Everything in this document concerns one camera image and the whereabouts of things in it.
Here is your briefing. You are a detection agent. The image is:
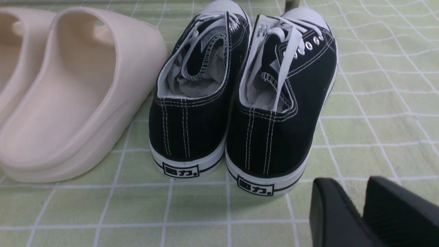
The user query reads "cream slipper left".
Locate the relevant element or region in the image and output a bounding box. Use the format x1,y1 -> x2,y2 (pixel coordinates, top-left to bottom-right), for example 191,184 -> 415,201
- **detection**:
0,8 -> 56,125

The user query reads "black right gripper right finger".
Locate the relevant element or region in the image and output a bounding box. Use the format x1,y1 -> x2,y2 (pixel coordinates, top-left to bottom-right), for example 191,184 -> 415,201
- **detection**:
363,176 -> 439,247

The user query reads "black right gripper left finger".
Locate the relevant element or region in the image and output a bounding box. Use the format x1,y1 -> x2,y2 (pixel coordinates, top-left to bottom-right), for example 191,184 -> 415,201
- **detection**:
309,178 -> 386,247

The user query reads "green checkered cloth mat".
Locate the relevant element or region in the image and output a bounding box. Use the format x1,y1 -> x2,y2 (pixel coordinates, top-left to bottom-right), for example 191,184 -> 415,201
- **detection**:
1,0 -> 439,247

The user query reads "cream slipper right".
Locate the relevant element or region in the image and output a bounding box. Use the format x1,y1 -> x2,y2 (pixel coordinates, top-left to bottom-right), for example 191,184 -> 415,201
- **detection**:
1,7 -> 168,183

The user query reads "black canvas sneaker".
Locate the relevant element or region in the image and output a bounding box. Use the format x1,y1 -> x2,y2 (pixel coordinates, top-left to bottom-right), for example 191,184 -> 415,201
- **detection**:
225,7 -> 339,197
149,0 -> 252,179

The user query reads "cream slipper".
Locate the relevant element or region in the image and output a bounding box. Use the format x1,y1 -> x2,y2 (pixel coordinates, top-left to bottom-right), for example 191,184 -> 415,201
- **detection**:
0,8 -> 56,125
1,7 -> 168,183

